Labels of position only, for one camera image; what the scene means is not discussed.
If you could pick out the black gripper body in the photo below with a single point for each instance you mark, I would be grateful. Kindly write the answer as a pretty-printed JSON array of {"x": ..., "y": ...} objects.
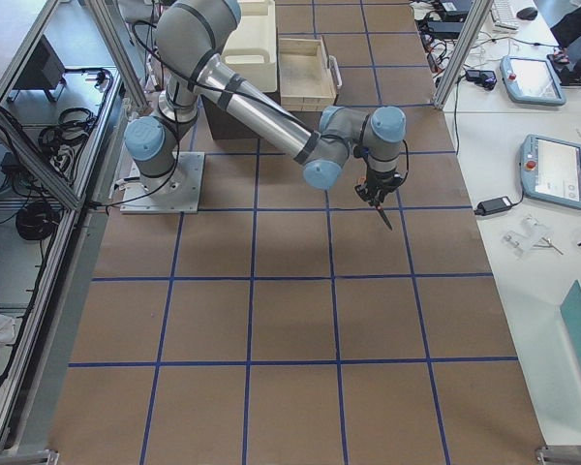
[{"x": 382, "y": 187}]

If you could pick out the orange handled scissors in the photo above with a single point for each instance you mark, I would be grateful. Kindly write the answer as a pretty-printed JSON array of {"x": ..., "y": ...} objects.
[{"x": 382, "y": 213}]

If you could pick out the light wooden drawer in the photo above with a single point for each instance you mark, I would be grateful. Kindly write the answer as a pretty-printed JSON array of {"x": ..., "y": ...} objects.
[{"x": 309, "y": 76}]

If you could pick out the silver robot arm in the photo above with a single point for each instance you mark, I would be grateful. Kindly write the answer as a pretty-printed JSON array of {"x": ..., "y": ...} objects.
[{"x": 190, "y": 37}]

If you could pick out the black power adapter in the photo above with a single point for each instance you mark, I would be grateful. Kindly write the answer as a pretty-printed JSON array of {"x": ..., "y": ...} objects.
[{"x": 493, "y": 206}]

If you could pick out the brown paper table cover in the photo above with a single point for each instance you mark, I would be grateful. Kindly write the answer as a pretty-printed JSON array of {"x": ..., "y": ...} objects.
[{"x": 286, "y": 325}]

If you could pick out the blue teach pendant near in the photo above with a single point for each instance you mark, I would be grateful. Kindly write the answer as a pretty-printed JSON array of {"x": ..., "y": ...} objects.
[{"x": 550, "y": 170}]

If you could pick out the blue teach pendant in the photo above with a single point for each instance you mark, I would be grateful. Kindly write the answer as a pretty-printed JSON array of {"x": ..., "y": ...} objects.
[
  {"x": 531, "y": 81},
  {"x": 550, "y": 170}
]

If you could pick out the white plastic tray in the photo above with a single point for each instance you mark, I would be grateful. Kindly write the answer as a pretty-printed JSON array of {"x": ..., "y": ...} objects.
[{"x": 251, "y": 49}]

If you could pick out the blue teach pendant far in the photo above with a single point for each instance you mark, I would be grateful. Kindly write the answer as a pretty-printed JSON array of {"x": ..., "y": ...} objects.
[{"x": 531, "y": 81}]

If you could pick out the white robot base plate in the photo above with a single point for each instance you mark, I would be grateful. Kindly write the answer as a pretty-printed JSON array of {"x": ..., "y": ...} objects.
[{"x": 168, "y": 194}]

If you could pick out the aluminium frame post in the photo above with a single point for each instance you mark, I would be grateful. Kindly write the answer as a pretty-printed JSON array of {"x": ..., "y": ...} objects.
[{"x": 470, "y": 30}]

